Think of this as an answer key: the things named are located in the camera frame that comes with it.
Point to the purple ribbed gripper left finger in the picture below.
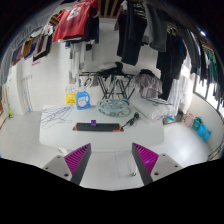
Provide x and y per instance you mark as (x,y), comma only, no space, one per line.
(72,166)

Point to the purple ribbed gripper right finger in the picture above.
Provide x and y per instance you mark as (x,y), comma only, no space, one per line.
(153,166)

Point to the purple charger plug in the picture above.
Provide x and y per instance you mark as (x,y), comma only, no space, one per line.
(93,123)

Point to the black power strip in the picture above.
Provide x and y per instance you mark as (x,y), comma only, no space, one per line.
(101,127)

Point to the white low table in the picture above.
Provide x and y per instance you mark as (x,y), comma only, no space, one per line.
(63,126)

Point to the pink bucket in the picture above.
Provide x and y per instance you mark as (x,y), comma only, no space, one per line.
(189,119)

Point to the teal bucket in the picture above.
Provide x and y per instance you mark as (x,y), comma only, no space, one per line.
(197,122)

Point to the blue detergent bottle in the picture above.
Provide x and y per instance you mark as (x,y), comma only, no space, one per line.
(82,100)

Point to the yellow detergent bag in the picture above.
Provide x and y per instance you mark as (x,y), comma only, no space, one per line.
(70,98)

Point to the round glass tray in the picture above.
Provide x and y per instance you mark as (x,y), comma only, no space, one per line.
(113,107)

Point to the grey cloth on rack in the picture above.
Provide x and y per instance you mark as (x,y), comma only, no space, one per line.
(148,86)

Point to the black folding drying rack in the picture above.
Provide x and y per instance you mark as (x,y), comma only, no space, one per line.
(111,84)

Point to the grey hanging jacket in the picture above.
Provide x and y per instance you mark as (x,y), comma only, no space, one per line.
(157,29)

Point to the dark hanging trousers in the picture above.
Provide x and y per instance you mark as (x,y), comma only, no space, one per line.
(132,25)

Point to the red sports jersey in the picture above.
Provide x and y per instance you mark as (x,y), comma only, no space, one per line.
(72,22)

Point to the pile of wire hangers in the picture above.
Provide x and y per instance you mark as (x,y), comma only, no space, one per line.
(55,115)

